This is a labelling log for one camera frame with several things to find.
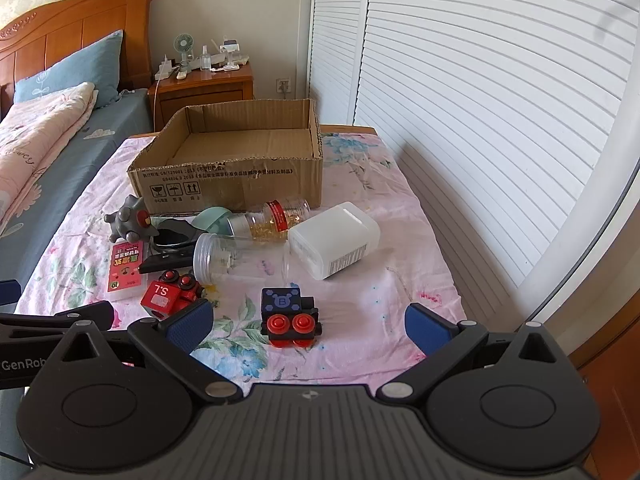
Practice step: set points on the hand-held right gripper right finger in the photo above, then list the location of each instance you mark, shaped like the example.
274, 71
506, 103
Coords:
425, 331

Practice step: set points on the grey spiky toy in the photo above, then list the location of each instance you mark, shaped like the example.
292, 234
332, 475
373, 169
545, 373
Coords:
125, 220

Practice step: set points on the clear plastic jar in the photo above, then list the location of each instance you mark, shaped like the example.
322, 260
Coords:
240, 260

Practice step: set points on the floral pink cloth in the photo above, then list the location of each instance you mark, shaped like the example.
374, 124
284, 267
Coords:
360, 305

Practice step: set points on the white plastic container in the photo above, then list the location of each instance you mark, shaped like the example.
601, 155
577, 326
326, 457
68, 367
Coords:
335, 240

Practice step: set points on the white power strip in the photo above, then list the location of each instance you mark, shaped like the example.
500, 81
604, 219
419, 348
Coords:
164, 70

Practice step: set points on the teal egg-shaped case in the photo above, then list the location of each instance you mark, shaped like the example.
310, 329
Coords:
210, 220

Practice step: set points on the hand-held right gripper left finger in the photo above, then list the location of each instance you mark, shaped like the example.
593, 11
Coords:
191, 322

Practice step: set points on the clear capsule bottle red label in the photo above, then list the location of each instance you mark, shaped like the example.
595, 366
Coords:
270, 221

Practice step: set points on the pink card packet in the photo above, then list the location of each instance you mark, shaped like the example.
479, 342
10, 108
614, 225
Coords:
127, 270

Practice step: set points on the wooden bed headboard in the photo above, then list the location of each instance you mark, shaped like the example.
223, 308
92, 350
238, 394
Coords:
85, 20

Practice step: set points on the blue bed sheet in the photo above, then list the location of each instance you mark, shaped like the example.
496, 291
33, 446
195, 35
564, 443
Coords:
120, 115

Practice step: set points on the wide white louvre door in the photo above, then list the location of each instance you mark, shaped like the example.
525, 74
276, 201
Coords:
500, 110

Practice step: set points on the clear spray bottle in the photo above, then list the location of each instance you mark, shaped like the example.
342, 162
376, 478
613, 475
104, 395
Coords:
207, 59

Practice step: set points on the brown cardboard box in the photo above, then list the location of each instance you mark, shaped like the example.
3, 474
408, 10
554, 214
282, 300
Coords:
225, 180

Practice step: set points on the wooden nightstand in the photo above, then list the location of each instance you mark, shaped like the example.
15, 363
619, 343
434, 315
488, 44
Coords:
205, 92

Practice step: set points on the black oval case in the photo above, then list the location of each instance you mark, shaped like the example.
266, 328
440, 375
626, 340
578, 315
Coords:
172, 237

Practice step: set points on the red toy train block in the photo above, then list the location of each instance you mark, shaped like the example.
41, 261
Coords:
160, 297

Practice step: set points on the narrow white louvre door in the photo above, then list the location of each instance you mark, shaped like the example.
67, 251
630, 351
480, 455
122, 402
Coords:
335, 35

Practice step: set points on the white phone stand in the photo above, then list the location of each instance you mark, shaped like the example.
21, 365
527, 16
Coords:
229, 52

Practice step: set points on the pink quilt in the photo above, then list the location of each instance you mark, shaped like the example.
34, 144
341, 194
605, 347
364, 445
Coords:
35, 135

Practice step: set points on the wall power outlet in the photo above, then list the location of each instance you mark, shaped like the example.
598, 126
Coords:
283, 84

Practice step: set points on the large blue pillow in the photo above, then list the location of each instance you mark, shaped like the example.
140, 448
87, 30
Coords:
80, 70

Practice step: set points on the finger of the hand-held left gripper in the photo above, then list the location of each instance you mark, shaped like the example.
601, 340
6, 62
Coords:
92, 314
7, 292

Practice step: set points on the dark blue toy train block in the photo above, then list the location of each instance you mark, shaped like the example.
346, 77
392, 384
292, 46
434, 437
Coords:
285, 305

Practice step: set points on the small green desk fan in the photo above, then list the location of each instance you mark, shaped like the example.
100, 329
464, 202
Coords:
183, 46

